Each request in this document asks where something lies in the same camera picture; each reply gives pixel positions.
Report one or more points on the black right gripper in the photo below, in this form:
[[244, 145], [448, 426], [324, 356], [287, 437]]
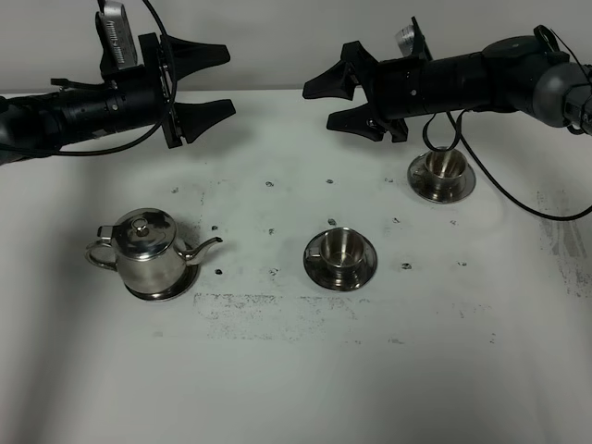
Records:
[[365, 120]]

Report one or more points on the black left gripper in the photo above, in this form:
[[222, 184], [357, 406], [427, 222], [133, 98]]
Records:
[[184, 123]]

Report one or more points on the stainless steel teapot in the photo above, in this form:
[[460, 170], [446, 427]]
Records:
[[145, 249]]

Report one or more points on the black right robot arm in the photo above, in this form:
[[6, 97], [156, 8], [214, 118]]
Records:
[[528, 74]]

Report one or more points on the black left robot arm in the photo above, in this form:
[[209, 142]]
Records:
[[37, 126]]

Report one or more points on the far stainless steel saucer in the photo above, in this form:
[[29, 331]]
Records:
[[453, 195]]

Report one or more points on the stainless steel saucer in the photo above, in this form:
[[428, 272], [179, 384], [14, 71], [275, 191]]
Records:
[[348, 282], [453, 195]]

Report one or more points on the far stainless steel teacup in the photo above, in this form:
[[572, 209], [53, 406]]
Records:
[[439, 170]]

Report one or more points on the stainless steel teacup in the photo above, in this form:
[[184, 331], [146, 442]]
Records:
[[439, 170], [339, 250]]

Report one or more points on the near stainless steel teacup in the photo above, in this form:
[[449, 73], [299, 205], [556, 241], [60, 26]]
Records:
[[339, 250]]

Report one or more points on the near stainless steel saucer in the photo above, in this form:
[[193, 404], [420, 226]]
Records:
[[348, 282]]

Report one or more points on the steel teapot saucer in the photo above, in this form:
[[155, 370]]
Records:
[[184, 283]]

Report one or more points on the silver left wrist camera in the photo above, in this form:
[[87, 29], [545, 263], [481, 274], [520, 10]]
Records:
[[115, 34]]

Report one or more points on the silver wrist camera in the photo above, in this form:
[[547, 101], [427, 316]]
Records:
[[115, 34], [412, 42]]

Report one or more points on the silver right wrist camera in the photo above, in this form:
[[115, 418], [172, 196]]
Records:
[[412, 42]]

